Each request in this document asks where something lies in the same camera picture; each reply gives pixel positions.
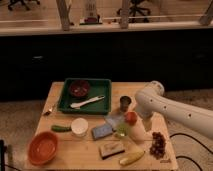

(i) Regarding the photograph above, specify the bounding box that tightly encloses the green plastic tray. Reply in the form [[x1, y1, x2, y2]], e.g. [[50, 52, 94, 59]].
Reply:
[[57, 78, 111, 115]]

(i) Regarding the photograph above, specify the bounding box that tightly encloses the purple grape bunch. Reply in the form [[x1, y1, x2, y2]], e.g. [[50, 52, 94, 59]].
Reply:
[[150, 132, 166, 159]]

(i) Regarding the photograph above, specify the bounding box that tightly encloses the red apple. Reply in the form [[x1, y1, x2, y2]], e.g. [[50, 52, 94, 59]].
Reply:
[[125, 111, 137, 126]]

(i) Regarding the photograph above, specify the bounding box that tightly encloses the white paper cup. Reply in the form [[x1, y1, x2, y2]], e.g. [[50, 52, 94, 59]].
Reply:
[[71, 118, 89, 137]]

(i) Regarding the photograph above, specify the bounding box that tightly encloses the orange bowl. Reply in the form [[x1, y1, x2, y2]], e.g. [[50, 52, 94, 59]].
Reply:
[[27, 131, 58, 165]]

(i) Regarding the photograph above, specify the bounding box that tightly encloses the black office chair left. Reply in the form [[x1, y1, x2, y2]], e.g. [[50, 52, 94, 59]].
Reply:
[[7, 0, 40, 11]]

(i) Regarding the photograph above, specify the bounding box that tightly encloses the black office chair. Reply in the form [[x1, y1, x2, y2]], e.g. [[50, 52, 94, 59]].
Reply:
[[116, 0, 152, 18], [7, 0, 40, 11]]

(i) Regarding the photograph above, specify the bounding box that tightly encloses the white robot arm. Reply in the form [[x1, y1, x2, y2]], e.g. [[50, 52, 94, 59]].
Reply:
[[134, 81, 213, 140]]

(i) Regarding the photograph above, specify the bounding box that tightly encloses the green cucumber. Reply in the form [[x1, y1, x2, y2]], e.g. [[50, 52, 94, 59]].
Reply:
[[51, 125, 71, 132]]

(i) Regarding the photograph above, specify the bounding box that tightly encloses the blue sponge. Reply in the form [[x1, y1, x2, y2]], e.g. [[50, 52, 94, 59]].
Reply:
[[92, 124, 113, 140]]

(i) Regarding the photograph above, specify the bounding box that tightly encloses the green cup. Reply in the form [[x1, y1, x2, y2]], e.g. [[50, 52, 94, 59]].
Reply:
[[116, 123, 130, 138]]

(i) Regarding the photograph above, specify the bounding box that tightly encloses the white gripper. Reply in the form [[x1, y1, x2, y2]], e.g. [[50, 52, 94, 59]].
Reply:
[[130, 118, 152, 141]]

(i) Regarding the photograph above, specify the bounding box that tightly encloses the dark red bowl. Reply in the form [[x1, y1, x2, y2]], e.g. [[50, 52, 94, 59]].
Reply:
[[69, 80, 90, 98]]

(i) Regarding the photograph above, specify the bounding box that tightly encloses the brown wooden block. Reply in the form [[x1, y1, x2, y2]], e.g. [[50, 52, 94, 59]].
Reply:
[[99, 142, 125, 159]]

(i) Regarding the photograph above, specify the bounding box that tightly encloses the black cable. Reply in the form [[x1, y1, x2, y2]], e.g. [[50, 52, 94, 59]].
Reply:
[[169, 132, 213, 171]]

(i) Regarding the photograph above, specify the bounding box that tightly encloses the light blue cloth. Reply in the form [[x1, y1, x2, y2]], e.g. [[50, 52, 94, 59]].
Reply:
[[104, 115, 124, 129]]

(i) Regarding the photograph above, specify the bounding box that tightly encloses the white plastic spoon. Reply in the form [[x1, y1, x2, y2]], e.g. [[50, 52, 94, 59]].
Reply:
[[70, 95, 105, 109]]

